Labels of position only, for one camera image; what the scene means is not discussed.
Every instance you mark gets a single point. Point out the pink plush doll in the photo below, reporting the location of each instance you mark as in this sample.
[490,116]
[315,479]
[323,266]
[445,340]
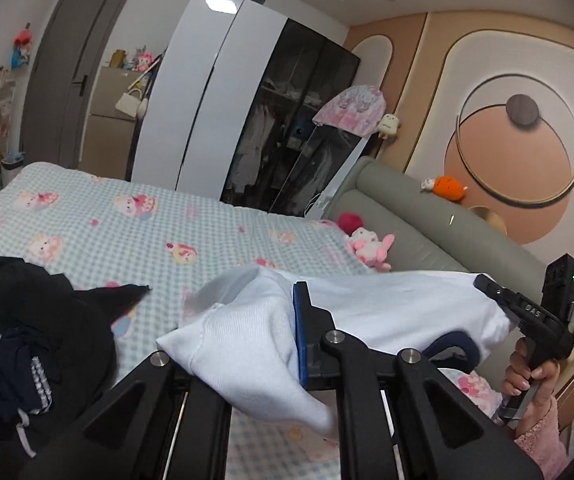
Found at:
[144,60]

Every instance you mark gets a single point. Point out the brown round wall disc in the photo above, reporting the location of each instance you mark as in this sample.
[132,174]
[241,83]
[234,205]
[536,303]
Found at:
[522,110]

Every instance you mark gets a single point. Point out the navy garment with white stripes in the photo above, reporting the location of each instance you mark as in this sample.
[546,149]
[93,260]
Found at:
[7,365]

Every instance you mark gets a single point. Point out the white garment with navy collar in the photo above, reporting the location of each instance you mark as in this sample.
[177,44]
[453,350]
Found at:
[392,305]

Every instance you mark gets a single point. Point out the grey door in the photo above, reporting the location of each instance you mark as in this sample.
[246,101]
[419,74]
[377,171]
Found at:
[62,85]

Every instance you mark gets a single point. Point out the white wardrobe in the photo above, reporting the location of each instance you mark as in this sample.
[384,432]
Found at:
[192,110]

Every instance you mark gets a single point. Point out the beige cabinet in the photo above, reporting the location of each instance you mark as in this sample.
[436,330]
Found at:
[109,145]

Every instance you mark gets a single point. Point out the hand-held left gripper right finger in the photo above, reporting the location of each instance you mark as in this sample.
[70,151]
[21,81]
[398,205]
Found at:
[300,340]

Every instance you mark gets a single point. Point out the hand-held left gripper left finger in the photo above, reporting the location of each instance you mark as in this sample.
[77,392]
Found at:
[167,390]

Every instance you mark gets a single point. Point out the pink white bunny plush toy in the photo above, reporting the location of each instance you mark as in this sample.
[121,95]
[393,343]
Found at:
[367,247]

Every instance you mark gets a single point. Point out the person's right hand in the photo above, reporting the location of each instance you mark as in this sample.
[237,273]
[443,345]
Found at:
[517,377]

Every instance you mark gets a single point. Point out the white handbag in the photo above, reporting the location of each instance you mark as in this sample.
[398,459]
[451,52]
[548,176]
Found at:
[128,104]

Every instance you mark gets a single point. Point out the black garment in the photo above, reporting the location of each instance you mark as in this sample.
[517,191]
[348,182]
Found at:
[82,320]

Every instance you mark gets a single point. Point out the small white plush toy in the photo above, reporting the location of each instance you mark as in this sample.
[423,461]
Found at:
[427,185]

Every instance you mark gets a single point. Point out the red doll wall decoration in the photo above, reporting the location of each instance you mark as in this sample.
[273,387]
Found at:
[22,45]

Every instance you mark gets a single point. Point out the white toast plush toy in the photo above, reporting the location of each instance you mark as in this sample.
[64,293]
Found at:
[389,125]

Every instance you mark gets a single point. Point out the pink cartoon print top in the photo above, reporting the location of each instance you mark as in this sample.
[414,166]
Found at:
[349,110]

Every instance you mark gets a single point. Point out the grey padded bed headboard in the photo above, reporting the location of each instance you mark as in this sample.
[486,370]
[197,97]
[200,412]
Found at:
[417,210]

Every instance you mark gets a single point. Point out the person's right forearm pink sleeve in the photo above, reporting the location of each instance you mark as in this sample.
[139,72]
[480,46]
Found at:
[542,440]

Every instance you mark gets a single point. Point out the orange carrot plush toy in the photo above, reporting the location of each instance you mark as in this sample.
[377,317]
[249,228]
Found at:
[449,187]

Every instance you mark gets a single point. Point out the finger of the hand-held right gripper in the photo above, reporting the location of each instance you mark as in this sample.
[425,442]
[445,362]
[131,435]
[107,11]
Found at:
[502,300]

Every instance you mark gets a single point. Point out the red plush toy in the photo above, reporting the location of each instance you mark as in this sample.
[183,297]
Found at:
[350,221]

